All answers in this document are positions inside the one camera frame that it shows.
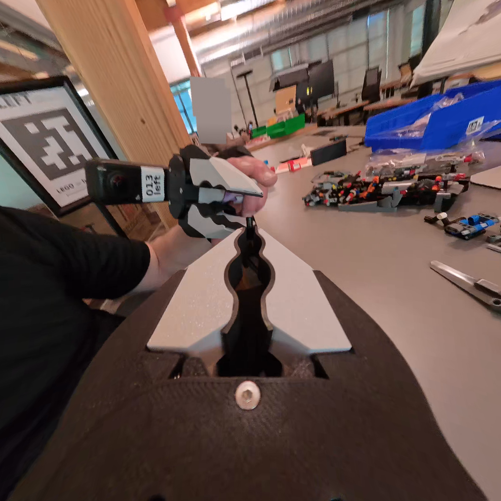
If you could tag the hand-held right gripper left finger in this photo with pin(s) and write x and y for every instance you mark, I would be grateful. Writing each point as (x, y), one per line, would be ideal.
(195, 309)

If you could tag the large grey lego panel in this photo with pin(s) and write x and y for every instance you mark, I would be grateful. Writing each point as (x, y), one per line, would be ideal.
(458, 278)

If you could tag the framed printed tag sign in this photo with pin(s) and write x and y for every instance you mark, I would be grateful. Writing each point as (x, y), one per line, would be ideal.
(51, 137)

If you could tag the person's left forearm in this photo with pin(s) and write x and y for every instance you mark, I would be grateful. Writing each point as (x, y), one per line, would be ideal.
(78, 254)

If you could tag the black rectangular box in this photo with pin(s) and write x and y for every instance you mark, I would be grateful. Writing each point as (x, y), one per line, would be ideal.
(328, 153)

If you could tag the person's left hand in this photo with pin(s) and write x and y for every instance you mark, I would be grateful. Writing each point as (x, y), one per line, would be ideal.
(258, 172)

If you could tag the black monitor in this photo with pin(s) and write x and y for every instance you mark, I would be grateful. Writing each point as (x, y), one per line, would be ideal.
(323, 78)

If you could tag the wooden pillar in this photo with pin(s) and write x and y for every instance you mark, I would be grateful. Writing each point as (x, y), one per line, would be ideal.
(117, 78)

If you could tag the blue plastic bin with label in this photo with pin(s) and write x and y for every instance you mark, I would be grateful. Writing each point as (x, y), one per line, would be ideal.
(446, 129)

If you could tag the green plastic bins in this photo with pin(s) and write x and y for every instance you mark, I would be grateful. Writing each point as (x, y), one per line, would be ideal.
(291, 124)

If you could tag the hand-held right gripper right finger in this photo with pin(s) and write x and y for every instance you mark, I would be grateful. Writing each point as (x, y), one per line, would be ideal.
(305, 309)

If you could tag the black light stand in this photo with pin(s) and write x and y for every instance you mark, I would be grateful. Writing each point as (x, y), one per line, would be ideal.
(249, 98)

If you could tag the red white packet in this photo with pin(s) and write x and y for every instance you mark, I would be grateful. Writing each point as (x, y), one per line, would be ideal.
(293, 165)

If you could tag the cardboard box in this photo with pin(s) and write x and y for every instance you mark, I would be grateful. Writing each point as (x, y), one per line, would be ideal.
(285, 100)

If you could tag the clear plastic bag of parts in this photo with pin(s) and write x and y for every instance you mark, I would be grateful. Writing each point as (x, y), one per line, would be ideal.
(411, 160)

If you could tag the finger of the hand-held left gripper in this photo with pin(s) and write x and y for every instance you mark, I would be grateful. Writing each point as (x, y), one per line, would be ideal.
(219, 172)
(197, 220)

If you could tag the blue grey lego subassembly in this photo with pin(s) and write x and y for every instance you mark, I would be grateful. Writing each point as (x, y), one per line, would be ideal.
(469, 225)

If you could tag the black lego pin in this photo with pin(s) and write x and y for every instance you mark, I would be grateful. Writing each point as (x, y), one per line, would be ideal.
(250, 225)

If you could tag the lego car chassis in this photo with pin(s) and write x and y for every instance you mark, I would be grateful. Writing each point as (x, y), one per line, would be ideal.
(364, 191)

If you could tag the person's black-clothed body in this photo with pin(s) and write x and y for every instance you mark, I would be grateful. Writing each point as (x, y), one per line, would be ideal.
(31, 372)

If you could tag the small black white lego piece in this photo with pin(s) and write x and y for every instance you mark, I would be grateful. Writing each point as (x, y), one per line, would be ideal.
(440, 216)

